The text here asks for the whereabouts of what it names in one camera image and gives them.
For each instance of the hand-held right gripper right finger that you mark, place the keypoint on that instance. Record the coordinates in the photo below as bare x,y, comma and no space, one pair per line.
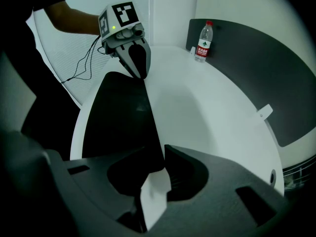
222,206

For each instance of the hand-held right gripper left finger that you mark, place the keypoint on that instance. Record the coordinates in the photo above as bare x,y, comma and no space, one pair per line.
93,194

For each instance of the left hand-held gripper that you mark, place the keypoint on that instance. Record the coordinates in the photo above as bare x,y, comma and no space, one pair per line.
123,13

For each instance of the dark rectangular pad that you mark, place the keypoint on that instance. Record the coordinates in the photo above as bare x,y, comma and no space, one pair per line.
118,120

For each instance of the person's left forearm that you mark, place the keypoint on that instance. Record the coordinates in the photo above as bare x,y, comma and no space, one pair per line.
74,21

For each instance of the clear water bottle red label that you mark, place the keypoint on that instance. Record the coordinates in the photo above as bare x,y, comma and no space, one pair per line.
204,41

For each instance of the person's torso in black clothing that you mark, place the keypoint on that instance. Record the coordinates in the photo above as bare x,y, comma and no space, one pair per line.
44,95

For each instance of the dark grey desk divider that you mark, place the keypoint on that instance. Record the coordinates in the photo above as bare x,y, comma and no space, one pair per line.
259,65

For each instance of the white divider bracket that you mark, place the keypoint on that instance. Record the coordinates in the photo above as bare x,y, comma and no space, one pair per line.
192,51
265,111

